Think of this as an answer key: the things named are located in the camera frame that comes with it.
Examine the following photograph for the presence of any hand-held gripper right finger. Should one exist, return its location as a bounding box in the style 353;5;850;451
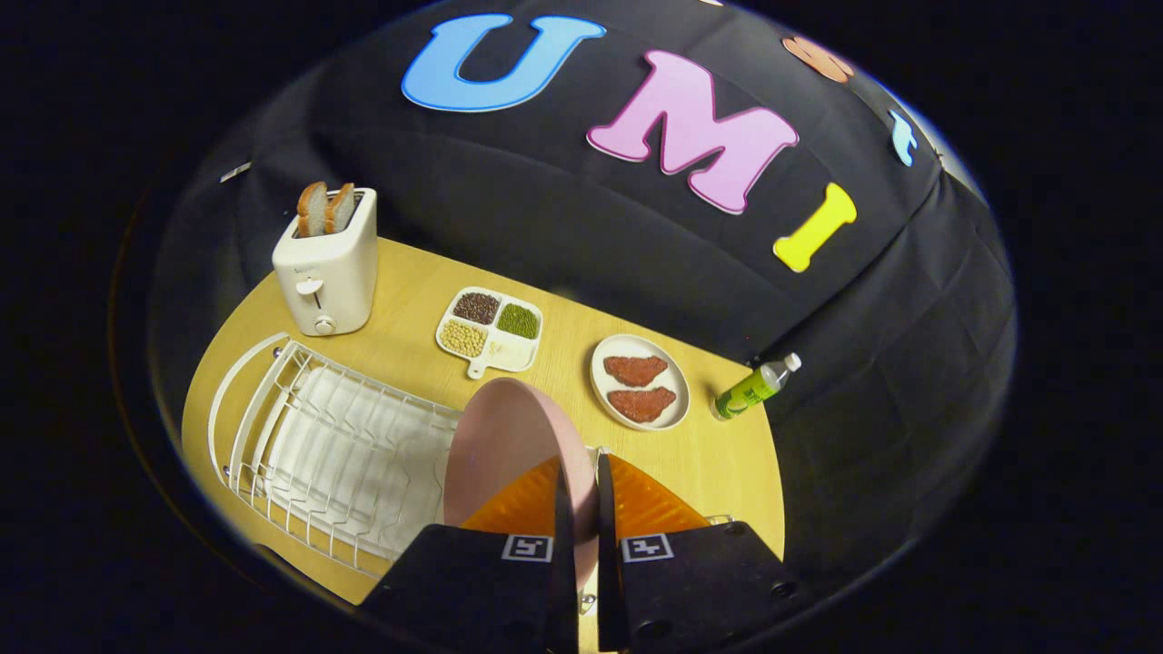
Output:
595;451;811;654

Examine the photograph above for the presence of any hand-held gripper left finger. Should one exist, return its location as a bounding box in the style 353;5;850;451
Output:
359;454;581;654

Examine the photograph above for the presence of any pink plate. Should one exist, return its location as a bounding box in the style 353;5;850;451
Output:
443;377;601;591

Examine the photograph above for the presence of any white wire dish rack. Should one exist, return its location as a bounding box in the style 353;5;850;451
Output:
207;332;735;582

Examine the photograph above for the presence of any cream plate with meat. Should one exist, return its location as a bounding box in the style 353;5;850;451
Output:
590;333;691;431

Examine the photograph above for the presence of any red meat piece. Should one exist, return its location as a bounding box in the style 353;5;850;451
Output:
603;355;669;388
606;387;678;424

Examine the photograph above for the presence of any green label drink bottle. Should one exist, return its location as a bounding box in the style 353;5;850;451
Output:
710;352;802;421

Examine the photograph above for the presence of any divided tray of beans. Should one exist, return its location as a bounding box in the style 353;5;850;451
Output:
435;286;544;380

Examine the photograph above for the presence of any white toaster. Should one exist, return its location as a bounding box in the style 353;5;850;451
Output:
272;186;379;337

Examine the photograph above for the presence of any black backdrop cloth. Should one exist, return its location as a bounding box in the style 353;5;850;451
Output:
150;0;1017;582

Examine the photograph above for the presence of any toasted bread slice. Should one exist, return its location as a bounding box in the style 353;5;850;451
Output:
296;181;328;239
325;183;357;234

